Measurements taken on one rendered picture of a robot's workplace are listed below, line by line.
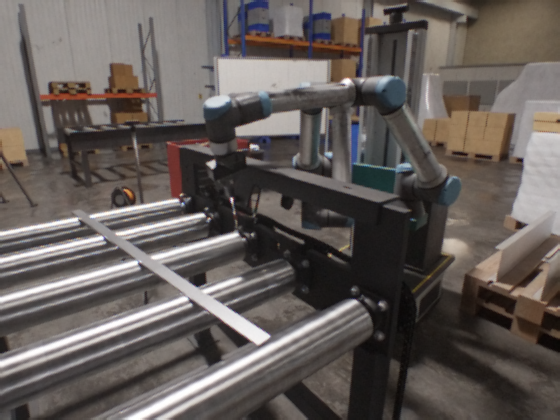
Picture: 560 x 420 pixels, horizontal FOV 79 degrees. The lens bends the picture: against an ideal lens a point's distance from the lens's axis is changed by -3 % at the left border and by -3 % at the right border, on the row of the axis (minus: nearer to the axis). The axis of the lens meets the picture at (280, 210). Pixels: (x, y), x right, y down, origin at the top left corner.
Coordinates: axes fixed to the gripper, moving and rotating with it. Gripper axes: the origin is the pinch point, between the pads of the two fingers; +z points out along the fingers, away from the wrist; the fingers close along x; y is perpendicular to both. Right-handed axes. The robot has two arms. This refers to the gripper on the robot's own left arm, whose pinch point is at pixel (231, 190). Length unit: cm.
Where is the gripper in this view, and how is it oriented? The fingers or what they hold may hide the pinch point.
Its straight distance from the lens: 128.3
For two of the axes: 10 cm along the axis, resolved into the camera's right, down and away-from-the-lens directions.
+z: 0.5, 7.7, 6.4
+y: -5.9, -5.0, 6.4
